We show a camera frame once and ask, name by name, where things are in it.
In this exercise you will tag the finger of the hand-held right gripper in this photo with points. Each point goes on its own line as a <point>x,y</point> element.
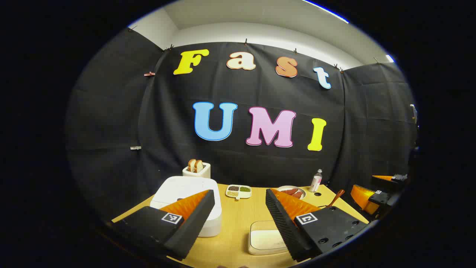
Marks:
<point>388,183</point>
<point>362,197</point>

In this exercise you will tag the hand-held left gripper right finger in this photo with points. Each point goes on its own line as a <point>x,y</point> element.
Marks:
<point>284,227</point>

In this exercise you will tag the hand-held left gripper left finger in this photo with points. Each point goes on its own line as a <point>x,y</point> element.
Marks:
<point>193,223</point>

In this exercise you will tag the white tray of rice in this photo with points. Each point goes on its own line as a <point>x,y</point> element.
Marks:
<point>266,238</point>

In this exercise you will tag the brown wooden spoon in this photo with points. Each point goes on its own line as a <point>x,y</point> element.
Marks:
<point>336,197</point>

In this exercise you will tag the white rice cooker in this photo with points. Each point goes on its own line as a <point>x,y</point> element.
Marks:
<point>182,188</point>

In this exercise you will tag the red sausage piece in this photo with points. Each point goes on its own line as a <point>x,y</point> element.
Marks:
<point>298,194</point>
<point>290,191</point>

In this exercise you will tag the white round plate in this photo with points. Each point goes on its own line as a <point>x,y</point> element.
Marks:
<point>302,190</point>

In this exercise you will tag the white toaster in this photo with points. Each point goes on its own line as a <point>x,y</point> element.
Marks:
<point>196,175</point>

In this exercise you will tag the clear bottle with pink label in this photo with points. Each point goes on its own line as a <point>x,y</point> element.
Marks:
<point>315,181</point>

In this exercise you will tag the white divided grain dish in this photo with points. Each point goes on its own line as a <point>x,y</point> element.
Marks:
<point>238,191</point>

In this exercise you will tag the toast bread slice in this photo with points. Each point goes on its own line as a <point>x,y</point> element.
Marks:
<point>199,166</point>
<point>192,165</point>

